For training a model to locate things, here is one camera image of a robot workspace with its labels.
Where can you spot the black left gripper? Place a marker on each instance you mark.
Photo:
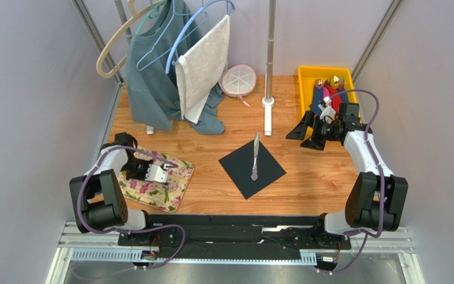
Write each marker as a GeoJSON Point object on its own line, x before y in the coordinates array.
{"type": "Point", "coordinates": [143, 176]}

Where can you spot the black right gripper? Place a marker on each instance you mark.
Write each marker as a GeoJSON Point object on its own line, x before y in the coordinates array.
{"type": "Point", "coordinates": [318, 128]}

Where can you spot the black paper napkin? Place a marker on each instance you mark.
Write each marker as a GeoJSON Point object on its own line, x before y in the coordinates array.
{"type": "Point", "coordinates": [239, 165]}

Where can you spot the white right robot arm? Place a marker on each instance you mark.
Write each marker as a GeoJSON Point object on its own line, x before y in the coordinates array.
{"type": "Point", "coordinates": [377, 199]}

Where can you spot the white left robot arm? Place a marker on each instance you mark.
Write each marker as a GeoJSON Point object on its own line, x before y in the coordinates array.
{"type": "Point", "coordinates": [98, 201]}

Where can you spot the navy rolled napkin left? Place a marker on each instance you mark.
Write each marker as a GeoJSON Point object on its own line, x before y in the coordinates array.
{"type": "Point", "coordinates": [316, 99]}

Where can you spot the navy rolled napkin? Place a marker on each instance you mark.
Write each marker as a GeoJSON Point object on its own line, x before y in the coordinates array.
{"type": "Point", "coordinates": [316, 99]}
{"type": "Point", "coordinates": [343, 95]}

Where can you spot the red rolled napkin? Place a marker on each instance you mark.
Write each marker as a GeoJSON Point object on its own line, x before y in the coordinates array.
{"type": "Point", "coordinates": [336, 100]}

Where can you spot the pink rolled napkin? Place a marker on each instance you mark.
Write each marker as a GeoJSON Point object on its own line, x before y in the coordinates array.
{"type": "Point", "coordinates": [326, 100]}

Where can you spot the navy rolled napkin right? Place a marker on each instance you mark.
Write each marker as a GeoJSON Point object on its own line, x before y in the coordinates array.
{"type": "Point", "coordinates": [343, 95]}

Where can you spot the floral placemat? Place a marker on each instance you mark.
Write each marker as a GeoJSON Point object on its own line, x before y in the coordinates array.
{"type": "Point", "coordinates": [163, 196]}

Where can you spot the metal rack pole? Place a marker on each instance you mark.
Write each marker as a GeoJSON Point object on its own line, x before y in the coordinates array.
{"type": "Point", "coordinates": [268, 101]}

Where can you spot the gold spoon in bin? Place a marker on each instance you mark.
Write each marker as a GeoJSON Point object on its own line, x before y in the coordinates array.
{"type": "Point", "coordinates": [334, 82]}

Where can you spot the teal hanging shirt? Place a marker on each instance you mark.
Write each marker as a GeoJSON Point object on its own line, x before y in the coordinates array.
{"type": "Point", "coordinates": [152, 93]}

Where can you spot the pink white mesh basket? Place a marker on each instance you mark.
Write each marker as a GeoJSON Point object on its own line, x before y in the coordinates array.
{"type": "Point", "coordinates": [238, 82]}

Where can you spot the beige clothes hanger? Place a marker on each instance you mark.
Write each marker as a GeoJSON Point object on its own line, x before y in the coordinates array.
{"type": "Point", "coordinates": [107, 66]}

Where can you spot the white hanging towel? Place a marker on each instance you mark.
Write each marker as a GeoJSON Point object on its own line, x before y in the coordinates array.
{"type": "Point", "coordinates": [201, 68]}

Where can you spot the teal clothes hanger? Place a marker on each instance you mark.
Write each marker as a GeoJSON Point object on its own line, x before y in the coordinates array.
{"type": "Point", "coordinates": [154, 20]}

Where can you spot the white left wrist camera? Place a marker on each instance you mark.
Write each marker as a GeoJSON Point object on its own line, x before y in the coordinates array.
{"type": "Point", "coordinates": [157, 174]}

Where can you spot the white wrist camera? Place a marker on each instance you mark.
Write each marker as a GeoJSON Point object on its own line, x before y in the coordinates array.
{"type": "Point", "coordinates": [326, 108]}
{"type": "Point", "coordinates": [157, 174]}

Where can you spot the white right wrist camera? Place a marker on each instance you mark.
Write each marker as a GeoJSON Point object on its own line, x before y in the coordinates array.
{"type": "Point", "coordinates": [326, 108]}

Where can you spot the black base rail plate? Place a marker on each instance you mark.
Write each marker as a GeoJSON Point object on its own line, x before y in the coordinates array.
{"type": "Point", "coordinates": [235, 237]}

